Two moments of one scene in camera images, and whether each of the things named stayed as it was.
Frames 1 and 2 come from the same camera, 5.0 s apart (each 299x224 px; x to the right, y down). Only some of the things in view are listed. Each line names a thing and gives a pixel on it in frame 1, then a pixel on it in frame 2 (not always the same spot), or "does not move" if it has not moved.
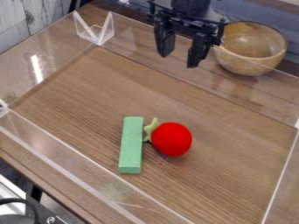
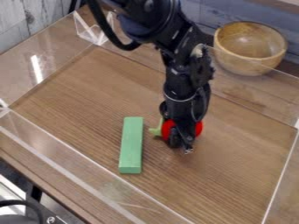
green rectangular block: (131, 146) does not move
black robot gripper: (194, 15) to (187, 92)
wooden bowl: (253, 48) does not move
